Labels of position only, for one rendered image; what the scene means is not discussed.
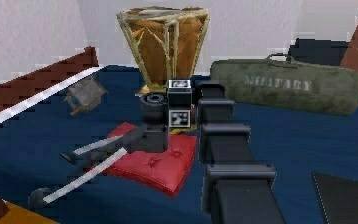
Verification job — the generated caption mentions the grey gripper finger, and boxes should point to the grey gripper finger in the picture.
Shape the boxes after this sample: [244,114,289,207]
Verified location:
[28,146,129,210]

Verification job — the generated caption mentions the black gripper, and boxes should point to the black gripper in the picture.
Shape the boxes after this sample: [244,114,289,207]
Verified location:
[59,93,171,165]

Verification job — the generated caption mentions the red square pillow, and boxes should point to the red square pillow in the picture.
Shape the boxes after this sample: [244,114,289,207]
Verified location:
[86,121,199,199]

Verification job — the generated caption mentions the dark navy pillow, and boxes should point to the dark navy pillow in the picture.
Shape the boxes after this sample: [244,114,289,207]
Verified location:
[287,37,351,67]

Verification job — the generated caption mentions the small grey birdhouse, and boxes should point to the small grey birdhouse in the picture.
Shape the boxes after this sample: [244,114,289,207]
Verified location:
[62,75,109,117]

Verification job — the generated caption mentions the brown wicker basket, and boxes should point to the brown wicker basket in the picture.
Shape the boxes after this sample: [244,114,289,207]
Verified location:
[116,5,211,97]

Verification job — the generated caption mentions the green duffel bag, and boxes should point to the green duffel bag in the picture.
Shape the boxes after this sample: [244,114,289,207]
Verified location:
[209,53,358,118]

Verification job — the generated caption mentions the blue bed with brown frame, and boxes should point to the blue bed with brown frame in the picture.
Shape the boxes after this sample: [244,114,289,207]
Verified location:
[0,45,358,224]

